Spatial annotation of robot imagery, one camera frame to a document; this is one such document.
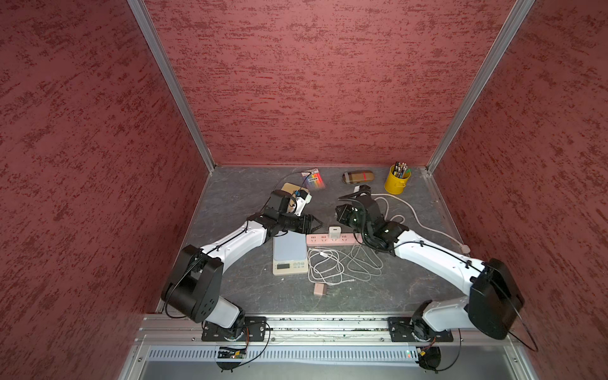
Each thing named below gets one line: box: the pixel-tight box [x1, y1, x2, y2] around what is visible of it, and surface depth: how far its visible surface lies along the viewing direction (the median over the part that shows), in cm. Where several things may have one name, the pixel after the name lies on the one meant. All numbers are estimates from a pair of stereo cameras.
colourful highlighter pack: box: [300, 167, 326, 189], surface depth 116 cm
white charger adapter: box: [328, 225, 342, 240], surface depth 90 cm
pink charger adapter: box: [313, 282, 328, 296], surface depth 82 cm
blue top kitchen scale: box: [272, 230, 309, 276], surface depth 89 cm
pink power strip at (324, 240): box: [305, 232, 360, 247], surface depth 94 cm
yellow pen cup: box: [384, 164, 412, 196], surface depth 108 cm
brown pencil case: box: [342, 170, 376, 185], surface depth 116 cm
